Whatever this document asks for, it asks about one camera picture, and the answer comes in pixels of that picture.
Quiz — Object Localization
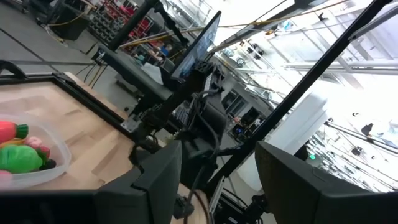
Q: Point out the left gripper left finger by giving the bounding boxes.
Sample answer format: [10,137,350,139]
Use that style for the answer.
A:
[95,139,183,224]

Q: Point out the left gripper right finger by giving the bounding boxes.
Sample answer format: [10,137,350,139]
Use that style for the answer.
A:
[254,140,398,224]

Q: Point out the red toy strawberry green leaves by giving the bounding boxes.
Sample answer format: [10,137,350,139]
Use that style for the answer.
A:
[35,145,58,171]

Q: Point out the large green toy fruit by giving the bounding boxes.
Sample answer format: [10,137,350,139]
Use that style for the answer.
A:
[0,144,44,175]

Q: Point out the yellow toy banana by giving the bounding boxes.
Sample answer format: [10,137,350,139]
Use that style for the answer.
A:
[0,138,26,148]

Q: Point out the toy watermelon slice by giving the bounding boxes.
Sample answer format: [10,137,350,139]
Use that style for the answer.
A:
[0,120,29,144]

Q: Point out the clear plastic tupperware container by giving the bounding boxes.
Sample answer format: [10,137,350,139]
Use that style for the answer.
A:
[0,113,72,191]

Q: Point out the black workbench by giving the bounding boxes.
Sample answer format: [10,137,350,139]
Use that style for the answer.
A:
[92,44,174,104]

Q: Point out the tilted flat screen monitor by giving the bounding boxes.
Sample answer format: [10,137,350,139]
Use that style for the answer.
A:
[170,10,223,81]

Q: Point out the black round pillar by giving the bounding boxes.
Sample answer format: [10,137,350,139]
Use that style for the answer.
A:
[106,0,160,52]

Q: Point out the storage bin shelf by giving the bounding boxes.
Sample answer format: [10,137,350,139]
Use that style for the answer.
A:
[88,0,155,47]

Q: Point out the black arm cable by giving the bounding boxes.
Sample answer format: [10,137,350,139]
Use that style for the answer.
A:
[182,90,221,224]

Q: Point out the black rig frame post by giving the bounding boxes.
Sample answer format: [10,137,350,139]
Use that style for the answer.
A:
[205,0,393,194]

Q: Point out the black table edge frame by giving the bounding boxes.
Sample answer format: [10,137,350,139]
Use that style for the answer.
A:
[0,60,138,141]

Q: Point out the yellow strap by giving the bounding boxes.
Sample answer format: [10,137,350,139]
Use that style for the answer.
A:
[119,0,349,50]

